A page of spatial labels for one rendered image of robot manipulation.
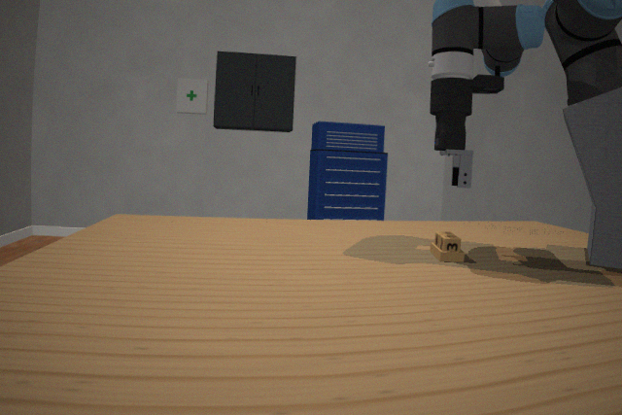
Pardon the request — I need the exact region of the beige cube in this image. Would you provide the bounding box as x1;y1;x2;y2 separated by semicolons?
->
434;231;455;248
439;235;461;252

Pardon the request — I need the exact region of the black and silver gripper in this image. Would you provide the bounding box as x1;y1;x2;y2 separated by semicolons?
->
429;52;504;189

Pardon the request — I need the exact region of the tan wooden tray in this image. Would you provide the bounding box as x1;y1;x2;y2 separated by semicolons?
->
430;242;465;262

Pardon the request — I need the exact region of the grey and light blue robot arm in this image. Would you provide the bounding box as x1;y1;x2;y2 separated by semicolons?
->
432;0;622;106

